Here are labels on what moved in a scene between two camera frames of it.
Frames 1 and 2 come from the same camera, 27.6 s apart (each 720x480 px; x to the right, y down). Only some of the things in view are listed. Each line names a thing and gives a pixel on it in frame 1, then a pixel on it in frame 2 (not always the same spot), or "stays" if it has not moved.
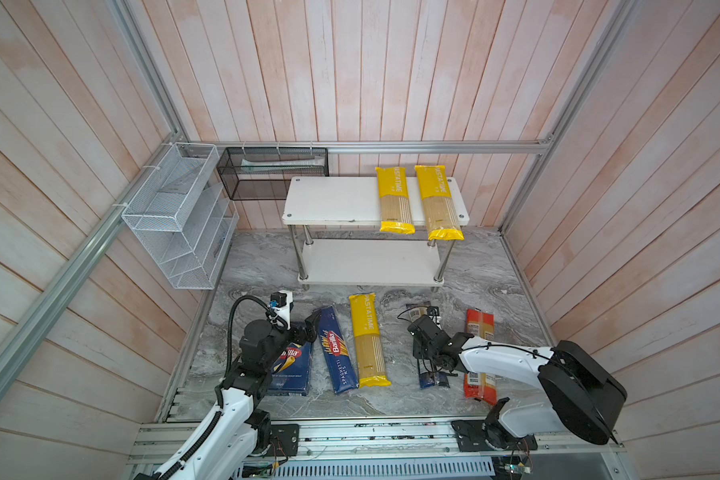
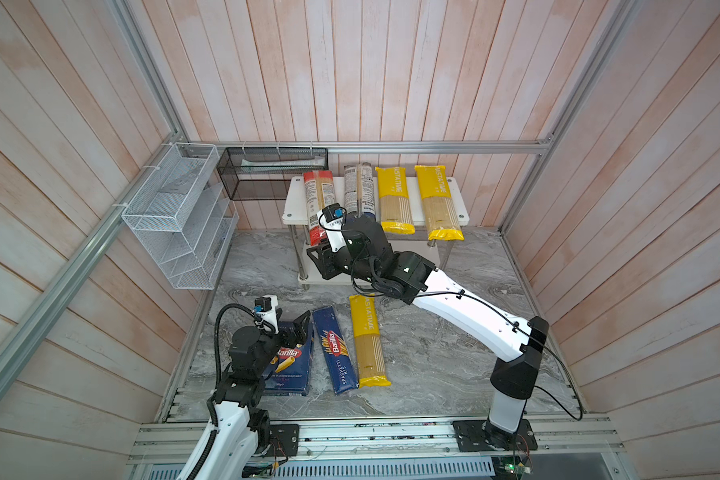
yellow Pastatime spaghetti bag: [442, 218] stays
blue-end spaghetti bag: [417, 311] → [350, 190]
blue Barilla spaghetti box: [341, 365] stays
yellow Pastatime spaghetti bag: [396, 214] stays
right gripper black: [416, 349] → [326, 264]
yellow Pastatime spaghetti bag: [369, 352] stays
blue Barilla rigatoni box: [290, 375] stays
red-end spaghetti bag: [480, 385] → [319, 193]
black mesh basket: [265, 173] stays
